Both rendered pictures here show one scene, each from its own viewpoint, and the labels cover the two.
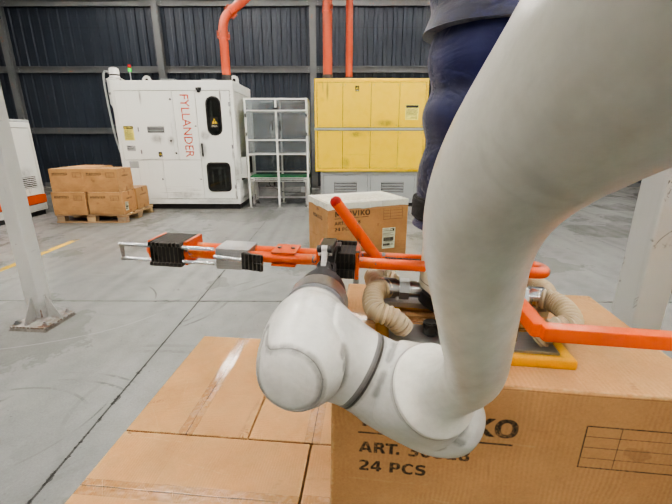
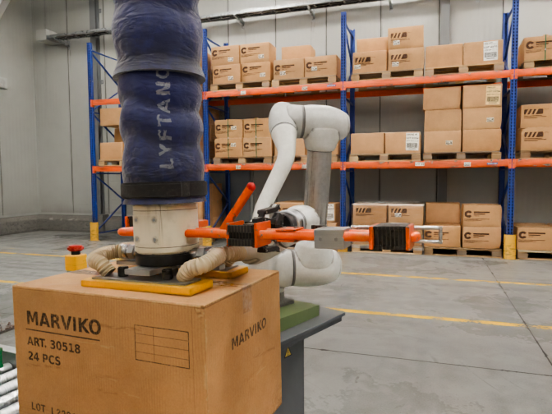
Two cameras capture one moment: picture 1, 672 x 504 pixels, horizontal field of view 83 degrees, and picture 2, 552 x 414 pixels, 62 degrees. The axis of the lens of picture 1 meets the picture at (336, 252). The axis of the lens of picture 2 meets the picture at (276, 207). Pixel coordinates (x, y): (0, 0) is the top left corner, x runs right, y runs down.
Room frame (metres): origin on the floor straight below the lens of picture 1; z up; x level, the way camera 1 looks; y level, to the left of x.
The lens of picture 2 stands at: (1.80, 0.41, 1.34)
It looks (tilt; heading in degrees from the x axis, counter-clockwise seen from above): 4 degrees down; 198
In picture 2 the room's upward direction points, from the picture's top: straight up
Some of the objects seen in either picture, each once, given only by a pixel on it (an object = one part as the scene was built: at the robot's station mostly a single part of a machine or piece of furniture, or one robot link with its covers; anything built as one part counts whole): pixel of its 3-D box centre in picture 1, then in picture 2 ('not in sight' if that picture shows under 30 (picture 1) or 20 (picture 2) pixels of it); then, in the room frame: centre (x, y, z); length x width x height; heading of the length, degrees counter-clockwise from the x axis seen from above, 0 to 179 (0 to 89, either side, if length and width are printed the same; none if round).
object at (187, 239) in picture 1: (176, 247); (392, 236); (0.78, 0.34, 1.21); 0.08 x 0.07 x 0.05; 84
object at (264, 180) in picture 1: (281, 189); not in sight; (8.18, 1.17, 0.32); 1.25 x 0.52 x 0.63; 90
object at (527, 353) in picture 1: (468, 336); (188, 264); (0.62, -0.24, 1.09); 0.34 x 0.10 x 0.05; 84
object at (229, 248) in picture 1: (237, 254); (332, 237); (0.76, 0.21, 1.20); 0.07 x 0.07 x 0.04; 84
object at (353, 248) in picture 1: (339, 258); (249, 233); (0.74, -0.01, 1.20); 0.10 x 0.08 x 0.06; 174
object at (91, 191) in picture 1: (103, 192); not in sight; (6.88, 4.18, 0.45); 1.21 x 1.03 x 0.91; 90
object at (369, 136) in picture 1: (368, 144); not in sight; (8.36, -0.68, 1.24); 2.22 x 0.91 x 2.47; 90
